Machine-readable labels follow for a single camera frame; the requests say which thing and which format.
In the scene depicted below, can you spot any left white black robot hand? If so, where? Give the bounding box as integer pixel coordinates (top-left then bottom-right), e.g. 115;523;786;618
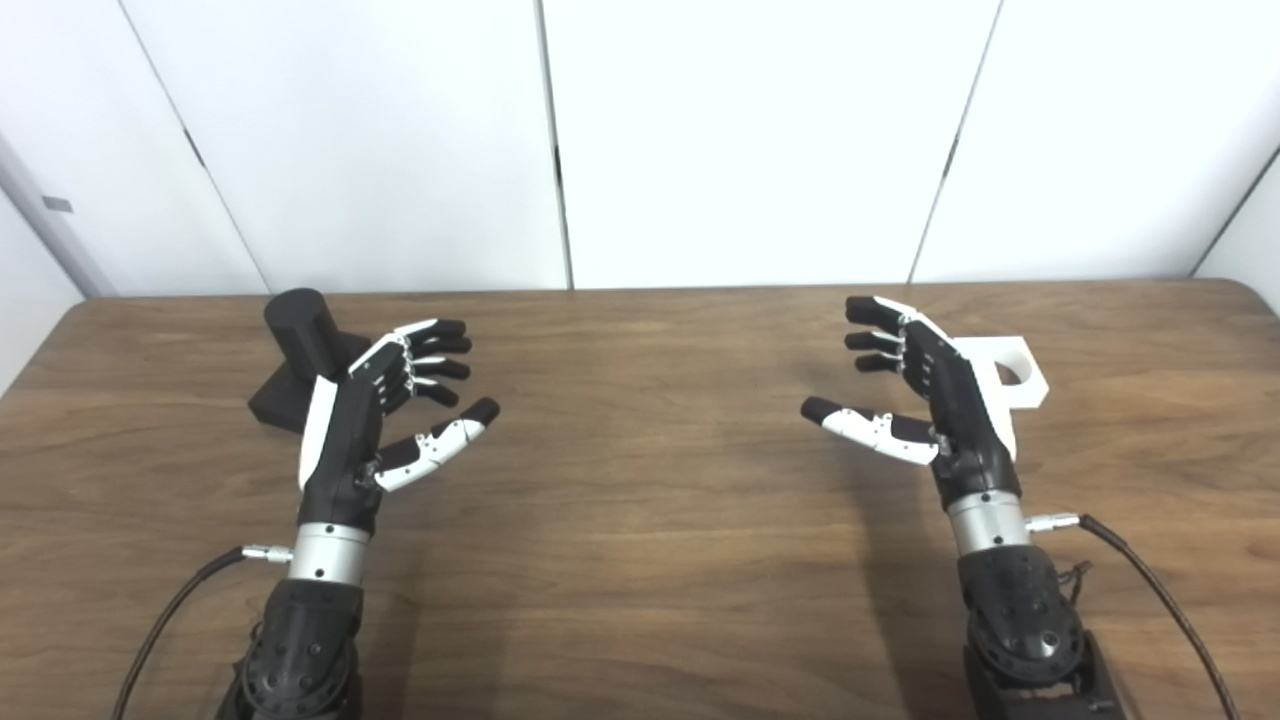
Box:
288;318;501;587

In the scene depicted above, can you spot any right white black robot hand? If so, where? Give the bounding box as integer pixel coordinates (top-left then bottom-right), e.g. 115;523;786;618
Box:
800;295;1033;559

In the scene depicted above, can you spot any white square piece with hole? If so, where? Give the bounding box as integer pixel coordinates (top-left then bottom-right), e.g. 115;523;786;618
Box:
950;336;1049;411

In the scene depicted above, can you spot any black cylinder peg with base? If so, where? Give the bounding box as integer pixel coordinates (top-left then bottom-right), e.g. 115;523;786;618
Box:
248;288;373;434

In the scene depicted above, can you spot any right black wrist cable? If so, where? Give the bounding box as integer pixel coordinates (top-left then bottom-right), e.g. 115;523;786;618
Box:
1026;512;1241;720

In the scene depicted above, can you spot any gray wall corner post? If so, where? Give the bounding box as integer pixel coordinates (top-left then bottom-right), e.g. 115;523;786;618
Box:
0;130;119;299

